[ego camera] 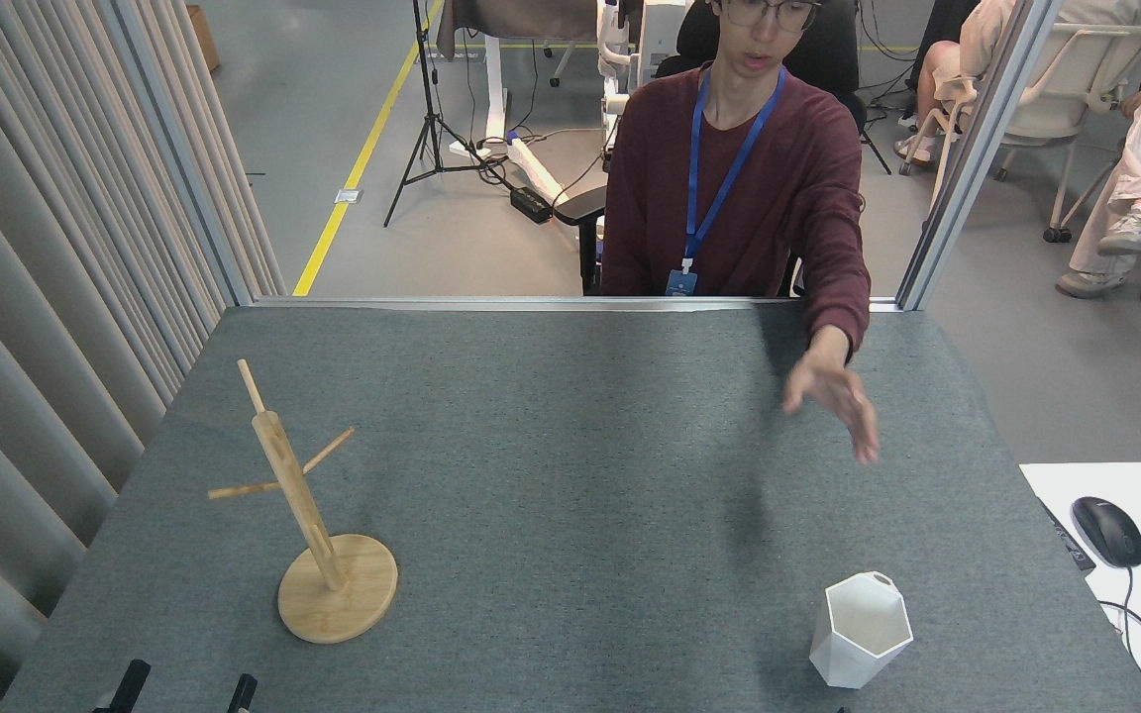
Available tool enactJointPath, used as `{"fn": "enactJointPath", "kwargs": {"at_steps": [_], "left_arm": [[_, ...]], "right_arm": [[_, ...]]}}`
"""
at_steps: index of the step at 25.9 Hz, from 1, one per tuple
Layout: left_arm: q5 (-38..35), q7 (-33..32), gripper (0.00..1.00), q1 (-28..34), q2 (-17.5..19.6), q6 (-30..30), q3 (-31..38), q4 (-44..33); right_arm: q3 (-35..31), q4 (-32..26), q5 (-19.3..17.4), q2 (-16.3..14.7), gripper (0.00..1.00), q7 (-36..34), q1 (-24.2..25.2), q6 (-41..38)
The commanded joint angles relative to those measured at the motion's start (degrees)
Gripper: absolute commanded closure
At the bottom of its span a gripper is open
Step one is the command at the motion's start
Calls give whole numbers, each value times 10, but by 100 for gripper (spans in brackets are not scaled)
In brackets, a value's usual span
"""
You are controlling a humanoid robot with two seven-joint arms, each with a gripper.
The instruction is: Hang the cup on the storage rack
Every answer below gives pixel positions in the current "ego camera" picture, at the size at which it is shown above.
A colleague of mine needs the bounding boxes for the white hexagonal cup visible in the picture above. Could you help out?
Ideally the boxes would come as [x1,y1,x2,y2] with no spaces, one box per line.
[808,570,914,690]

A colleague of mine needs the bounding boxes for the wooden cup rack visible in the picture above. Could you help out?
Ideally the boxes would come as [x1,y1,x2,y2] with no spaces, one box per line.
[207,358,400,646]

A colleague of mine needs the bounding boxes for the person's left hand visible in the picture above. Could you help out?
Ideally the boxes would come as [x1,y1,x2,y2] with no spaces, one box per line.
[781,327,882,466]

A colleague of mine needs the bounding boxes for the grey felt table mat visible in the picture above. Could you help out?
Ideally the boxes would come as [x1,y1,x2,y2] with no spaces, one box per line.
[0,305,1141,713]

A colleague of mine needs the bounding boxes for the beige pleated curtain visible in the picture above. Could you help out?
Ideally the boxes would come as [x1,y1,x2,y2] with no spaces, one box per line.
[0,0,286,713]

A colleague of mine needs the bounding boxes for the black power strip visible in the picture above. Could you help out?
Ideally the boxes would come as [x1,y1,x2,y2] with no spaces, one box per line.
[510,185,555,225]

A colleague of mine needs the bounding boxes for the black tripod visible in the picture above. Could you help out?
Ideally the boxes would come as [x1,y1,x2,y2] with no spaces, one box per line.
[383,0,514,229]

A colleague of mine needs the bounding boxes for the cardboard box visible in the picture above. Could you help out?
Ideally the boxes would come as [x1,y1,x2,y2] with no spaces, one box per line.
[186,5,221,73]

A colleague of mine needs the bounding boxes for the seated person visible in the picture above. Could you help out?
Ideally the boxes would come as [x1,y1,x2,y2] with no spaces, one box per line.
[598,0,873,359]

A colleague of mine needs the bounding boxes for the dark brown desk top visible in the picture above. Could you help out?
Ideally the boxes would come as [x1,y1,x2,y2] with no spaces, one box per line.
[436,0,599,60]

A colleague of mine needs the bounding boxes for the white stand on wheels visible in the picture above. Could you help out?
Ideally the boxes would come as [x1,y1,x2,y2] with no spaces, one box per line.
[597,0,692,154]

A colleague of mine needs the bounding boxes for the black flat device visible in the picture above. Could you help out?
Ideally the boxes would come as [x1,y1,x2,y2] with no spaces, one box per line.
[1039,498,1096,573]

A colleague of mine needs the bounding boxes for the black-rimmed glasses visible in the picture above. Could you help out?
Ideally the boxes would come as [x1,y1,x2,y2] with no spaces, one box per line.
[724,0,822,33]

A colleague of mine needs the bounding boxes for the black office chair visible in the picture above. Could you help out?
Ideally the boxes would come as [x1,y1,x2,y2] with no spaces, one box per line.
[553,0,869,297]

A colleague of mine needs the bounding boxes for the black computer mouse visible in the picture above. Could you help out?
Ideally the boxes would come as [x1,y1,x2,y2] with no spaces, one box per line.
[1071,496,1141,568]

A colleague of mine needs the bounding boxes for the person in beige top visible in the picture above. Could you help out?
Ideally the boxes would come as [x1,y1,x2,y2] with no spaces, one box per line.
[893,0,1141,165]

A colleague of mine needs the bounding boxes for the white armchair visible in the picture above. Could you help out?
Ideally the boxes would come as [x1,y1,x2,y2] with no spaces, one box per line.
[930,22,1141,245]

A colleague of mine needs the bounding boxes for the silver frame rail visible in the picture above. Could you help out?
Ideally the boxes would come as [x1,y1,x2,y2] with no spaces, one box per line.
[252,295,903,314]

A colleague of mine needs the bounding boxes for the silver frame post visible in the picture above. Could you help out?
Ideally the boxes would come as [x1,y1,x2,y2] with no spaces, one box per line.
[100,0,256,307]
[895,0,1067,312]

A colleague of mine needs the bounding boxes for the white desk leg frame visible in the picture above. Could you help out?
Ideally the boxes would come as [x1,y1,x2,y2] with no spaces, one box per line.
[449,36,571,205]

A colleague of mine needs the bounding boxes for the blue lanyard with badge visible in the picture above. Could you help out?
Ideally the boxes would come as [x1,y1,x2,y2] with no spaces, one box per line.
[665,64,787,298]

